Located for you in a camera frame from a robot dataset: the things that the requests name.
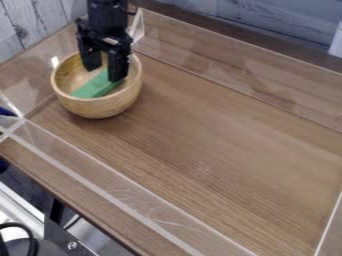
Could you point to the light wooden bowl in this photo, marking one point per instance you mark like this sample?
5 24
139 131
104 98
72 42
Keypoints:
69 75

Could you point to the blue object at left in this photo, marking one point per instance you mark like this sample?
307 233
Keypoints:
5 112

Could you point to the green rectangular block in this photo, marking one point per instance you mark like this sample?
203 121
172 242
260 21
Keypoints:
96 87

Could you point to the black metal table leg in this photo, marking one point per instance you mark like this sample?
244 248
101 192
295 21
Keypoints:
56 211

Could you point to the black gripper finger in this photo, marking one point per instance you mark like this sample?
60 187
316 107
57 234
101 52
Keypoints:
117 64
89 55

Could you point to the black metal bracket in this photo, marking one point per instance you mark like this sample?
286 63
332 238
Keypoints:
61 244

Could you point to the clear acrylic tray wall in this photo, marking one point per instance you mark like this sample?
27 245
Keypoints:
222 165

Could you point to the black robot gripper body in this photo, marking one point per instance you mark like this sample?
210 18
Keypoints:
101 29

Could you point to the white object at right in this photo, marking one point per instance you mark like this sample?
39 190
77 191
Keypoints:
335 46

